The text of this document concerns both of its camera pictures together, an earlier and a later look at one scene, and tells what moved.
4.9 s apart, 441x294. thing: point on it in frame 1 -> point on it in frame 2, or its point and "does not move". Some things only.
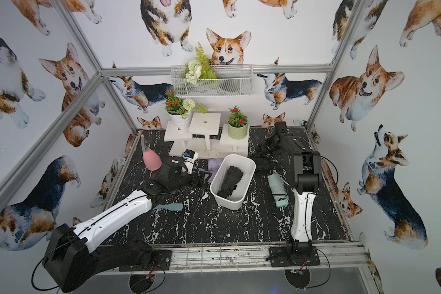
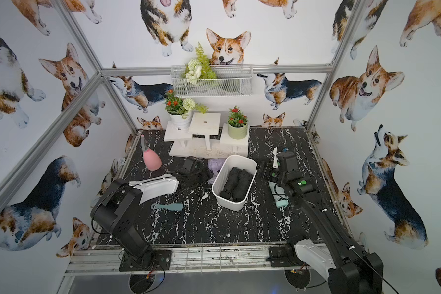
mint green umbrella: (279, 190) does not move
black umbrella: (273, 145) -> (241, 187)
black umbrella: (233, 177) does not move
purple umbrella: (212, 165) does not move
